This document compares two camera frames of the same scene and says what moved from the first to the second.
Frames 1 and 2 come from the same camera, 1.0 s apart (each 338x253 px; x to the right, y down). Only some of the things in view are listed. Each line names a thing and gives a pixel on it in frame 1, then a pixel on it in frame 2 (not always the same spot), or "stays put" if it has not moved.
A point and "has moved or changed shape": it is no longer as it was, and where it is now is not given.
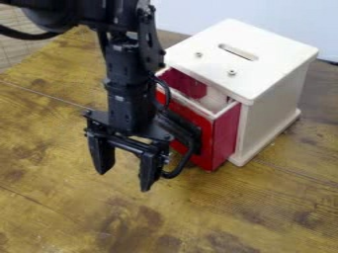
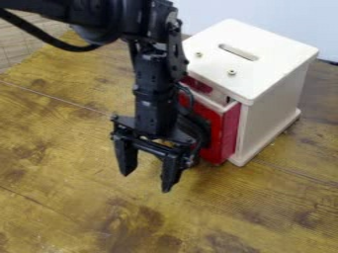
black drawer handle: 188,127 has moved or changed shape
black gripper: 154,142 → 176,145
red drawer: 208,108 stays put
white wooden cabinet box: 256,68 stays put
